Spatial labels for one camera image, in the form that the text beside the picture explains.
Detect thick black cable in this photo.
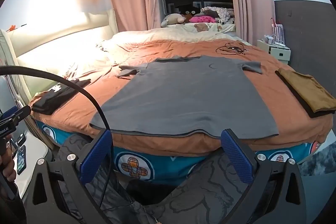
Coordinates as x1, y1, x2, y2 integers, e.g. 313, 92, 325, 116
0, 65, 113, 224

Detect cream padded headboard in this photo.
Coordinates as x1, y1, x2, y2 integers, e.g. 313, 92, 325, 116
0, 7, 118, 98

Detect pink cloth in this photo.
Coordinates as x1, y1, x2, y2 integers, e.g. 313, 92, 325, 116
189, 16, 217, 24

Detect floral cloth pile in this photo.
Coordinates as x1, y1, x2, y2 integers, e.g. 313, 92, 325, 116
201, 7, 235, 23

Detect grey fluffy rug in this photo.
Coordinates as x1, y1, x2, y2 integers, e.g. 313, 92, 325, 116
301, 140, 336, 177

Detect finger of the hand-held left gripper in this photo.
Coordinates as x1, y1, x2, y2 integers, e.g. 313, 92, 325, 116
13, 105, 33, 123

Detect white side table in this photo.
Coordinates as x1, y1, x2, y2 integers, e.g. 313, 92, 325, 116
10, 132, 53, 203

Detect beige plush toy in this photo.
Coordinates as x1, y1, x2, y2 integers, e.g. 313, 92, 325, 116
161, 13, 187, 28

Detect tangled black cable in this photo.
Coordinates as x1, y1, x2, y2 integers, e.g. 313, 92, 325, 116
216, 42, 248, 55

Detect white nightstand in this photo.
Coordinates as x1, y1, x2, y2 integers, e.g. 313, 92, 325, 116
257, 39, 292, 65

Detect cream duvet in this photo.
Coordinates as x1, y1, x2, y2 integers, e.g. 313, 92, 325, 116
34, 23, 252, 98

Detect plain black folded garment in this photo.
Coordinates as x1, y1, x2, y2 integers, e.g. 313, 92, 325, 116
274, 70, 335, 119

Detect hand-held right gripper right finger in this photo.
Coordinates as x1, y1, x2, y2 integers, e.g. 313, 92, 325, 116
220, 129, 313, 224

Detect person's grey patterned trousers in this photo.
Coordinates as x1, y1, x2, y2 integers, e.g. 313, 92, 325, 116
56, 133, 252, 224

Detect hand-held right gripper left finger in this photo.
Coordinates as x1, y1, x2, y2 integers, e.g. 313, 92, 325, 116
26, 130, 114, 224

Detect cream bear-print sheet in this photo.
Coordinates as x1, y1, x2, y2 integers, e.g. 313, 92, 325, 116
168, 22, 237, 33

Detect teal printed bedsheet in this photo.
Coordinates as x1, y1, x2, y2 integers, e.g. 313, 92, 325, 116
34, 119, 328, 184

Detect smartphone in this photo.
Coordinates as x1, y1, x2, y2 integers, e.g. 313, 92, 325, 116
16, 145, 27, 175

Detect grey t-shirt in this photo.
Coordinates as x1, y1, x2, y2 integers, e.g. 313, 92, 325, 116
89, 55, 279, 140

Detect brown folded garment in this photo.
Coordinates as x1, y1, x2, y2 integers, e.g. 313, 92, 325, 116
278, 67, 336, 112

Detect pink striped bag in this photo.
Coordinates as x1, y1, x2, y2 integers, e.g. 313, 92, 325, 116
270, 18, 285, 43

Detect orange-brown blanket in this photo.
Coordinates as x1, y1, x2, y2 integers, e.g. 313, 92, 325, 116
29, 39, 336, 157

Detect person's left hand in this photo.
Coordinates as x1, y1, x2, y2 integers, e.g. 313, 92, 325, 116
0, 134, 17, 183

